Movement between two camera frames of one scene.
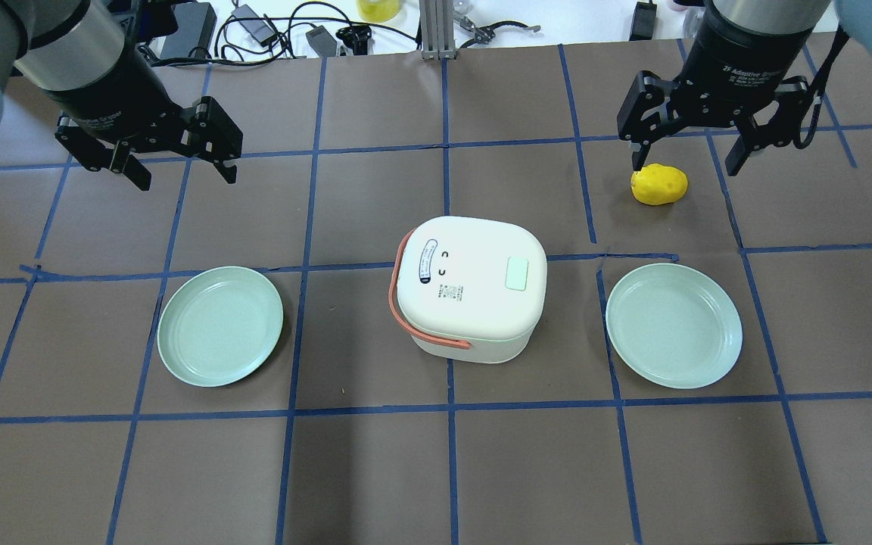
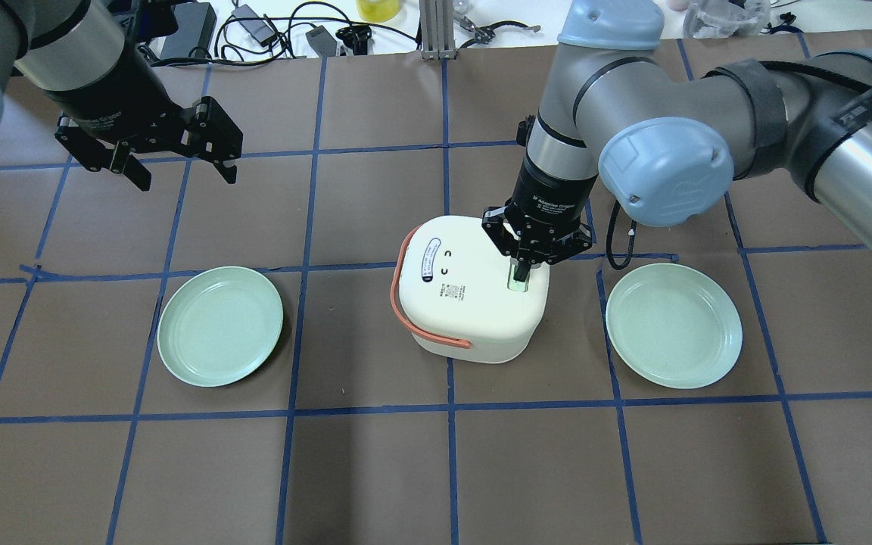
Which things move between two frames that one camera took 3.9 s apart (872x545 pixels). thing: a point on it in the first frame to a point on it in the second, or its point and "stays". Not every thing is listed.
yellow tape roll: x=378 y=10 stays
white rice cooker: x=469 y=289 stays
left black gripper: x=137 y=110 stays
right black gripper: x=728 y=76 to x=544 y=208
